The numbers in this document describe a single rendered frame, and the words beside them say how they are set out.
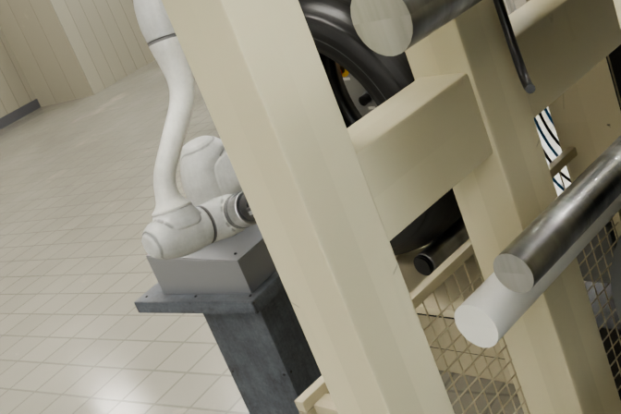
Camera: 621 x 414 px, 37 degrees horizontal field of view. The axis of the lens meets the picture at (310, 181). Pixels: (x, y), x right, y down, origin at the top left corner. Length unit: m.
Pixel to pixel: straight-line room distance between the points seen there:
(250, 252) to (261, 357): 0.42
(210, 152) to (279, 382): 0.74
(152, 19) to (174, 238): 0.54
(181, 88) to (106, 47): 9.60
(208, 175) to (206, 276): 0.29
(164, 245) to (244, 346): 0.75
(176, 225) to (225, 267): 0.40
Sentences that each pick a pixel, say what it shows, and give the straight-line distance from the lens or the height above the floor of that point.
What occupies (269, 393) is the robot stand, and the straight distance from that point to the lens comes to 2.98.
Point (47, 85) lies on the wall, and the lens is 12.25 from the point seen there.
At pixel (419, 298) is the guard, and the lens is 1.49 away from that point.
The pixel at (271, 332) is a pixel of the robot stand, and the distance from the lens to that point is 2.80.
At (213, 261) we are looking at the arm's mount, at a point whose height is 0.76.
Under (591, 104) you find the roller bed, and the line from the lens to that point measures 1.79.
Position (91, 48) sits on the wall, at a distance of 11.79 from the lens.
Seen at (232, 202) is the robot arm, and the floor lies 0.99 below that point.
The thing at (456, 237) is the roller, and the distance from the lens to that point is 1.84.
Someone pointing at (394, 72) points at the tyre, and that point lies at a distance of 1.60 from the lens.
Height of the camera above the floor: 1.68
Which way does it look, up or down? 18 degrees down
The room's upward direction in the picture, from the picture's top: 22 degrees counter-clockwise
